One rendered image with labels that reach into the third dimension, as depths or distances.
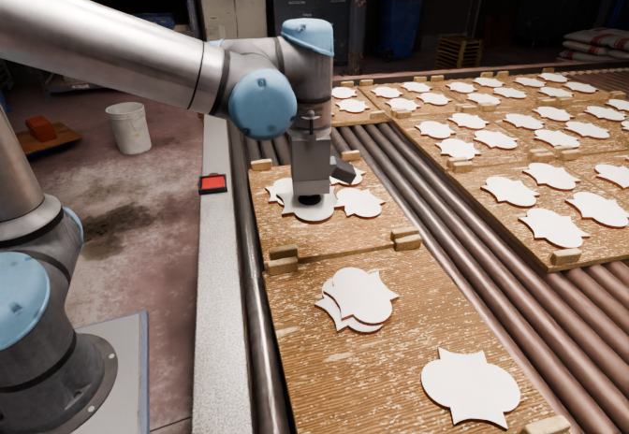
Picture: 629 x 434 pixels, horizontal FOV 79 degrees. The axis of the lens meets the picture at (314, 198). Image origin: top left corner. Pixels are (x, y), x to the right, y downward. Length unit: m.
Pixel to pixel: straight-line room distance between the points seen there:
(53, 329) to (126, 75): 0.37
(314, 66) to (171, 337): 1.58
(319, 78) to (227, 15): 4.85
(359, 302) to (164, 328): 1.41
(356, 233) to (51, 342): 0.58
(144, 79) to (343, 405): 0.48
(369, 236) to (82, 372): 0.57
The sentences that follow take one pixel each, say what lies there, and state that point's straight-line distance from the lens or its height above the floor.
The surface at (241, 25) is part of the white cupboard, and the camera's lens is 5.47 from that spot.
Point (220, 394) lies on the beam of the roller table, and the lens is 0.66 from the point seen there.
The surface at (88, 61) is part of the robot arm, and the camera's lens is 0.43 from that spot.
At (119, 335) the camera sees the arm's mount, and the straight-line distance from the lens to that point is 0.81.
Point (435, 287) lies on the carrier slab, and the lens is 0.78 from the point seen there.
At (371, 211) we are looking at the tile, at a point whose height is 0.95.
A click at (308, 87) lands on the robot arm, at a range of 0.59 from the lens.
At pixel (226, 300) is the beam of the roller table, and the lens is 0.77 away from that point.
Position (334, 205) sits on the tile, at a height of 1.08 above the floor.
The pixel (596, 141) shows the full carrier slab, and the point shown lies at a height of 0.94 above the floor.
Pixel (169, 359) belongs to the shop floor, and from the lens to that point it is 1.88.
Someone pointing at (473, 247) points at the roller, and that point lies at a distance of 0.93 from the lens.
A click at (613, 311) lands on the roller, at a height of 0.91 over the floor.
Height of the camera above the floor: 1.47
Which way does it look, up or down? 33 degrees down
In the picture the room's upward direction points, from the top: straight up
